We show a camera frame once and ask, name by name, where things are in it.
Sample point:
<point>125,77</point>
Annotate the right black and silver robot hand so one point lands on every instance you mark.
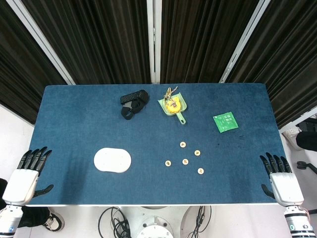
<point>286,188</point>

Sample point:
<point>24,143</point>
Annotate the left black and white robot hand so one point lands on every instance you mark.
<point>19,183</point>

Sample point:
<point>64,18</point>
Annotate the small round token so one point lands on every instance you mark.
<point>183,144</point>
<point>185,161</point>
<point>168,163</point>
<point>200,170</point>
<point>197,152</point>

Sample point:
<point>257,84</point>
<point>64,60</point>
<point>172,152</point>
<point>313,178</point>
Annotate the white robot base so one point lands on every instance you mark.
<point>154,228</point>

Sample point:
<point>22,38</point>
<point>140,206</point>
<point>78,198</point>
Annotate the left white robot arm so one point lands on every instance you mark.
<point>10,219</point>

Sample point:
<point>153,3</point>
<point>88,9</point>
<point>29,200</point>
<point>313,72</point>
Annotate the black chair caster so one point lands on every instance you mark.
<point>303,165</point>

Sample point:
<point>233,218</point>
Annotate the black trouser leg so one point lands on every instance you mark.
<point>32,215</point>
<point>308,140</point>

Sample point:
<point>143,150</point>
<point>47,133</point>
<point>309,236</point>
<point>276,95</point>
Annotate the black and white sneaker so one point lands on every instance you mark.
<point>53,221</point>

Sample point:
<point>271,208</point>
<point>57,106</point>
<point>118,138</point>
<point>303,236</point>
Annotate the blue fabric table cover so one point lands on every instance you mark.
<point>74,124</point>

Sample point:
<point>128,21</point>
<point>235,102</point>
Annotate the green foil packet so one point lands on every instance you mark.
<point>226,122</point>

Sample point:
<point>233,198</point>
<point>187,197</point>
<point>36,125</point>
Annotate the white oval plastic plate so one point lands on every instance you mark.
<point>112,160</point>

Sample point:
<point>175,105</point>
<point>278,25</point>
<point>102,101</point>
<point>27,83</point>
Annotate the dark pleated curtain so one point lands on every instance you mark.
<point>292,49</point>
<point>99,37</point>
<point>15,62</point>
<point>198,37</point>

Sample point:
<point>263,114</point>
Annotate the light green plastic dustpan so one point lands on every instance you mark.
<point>182,120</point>

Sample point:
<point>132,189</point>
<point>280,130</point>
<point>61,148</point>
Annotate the yellow duck toy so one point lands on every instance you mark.
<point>172,106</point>

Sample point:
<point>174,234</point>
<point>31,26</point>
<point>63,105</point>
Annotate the white frame post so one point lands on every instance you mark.
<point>243,42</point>
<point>41,42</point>
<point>154,42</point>

